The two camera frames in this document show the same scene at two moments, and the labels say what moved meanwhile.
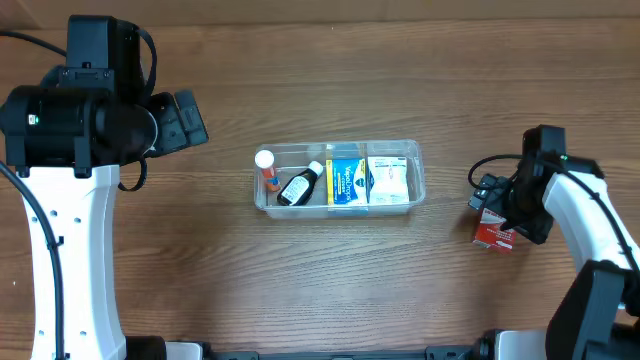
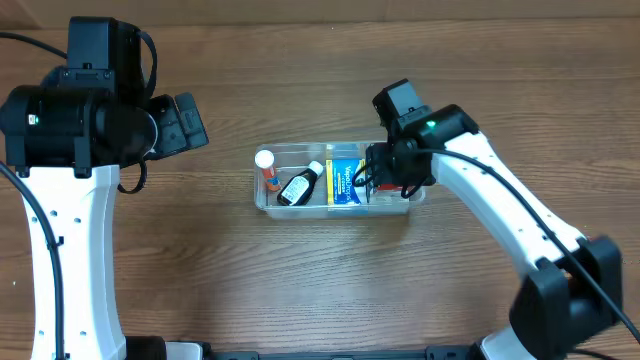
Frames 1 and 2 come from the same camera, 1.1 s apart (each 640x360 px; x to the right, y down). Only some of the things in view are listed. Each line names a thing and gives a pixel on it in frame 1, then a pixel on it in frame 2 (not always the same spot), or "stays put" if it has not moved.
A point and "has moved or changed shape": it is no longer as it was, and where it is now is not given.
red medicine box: x=490 y=235 has moved or changed shape
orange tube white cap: x=265 y=160 stays put
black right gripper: x=513 y=209 to x=378 y=163
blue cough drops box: x=346 y=181 stays put
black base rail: x=486 y=347 stays put
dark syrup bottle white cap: x=298 y=189 stays put
